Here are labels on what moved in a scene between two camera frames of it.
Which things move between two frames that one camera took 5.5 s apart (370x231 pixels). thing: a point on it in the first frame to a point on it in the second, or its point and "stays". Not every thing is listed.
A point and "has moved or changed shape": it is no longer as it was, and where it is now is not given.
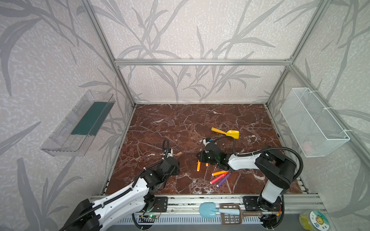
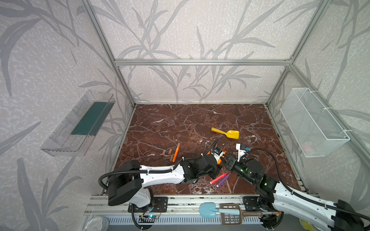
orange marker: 219,173 has moved or changed shape
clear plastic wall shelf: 74,135 stays
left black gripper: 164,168 to 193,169
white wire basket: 317,133 stays
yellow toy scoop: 234,134 stays
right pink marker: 218,178 stays
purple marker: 218,185 stays
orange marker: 198,168 has moved or changed shape
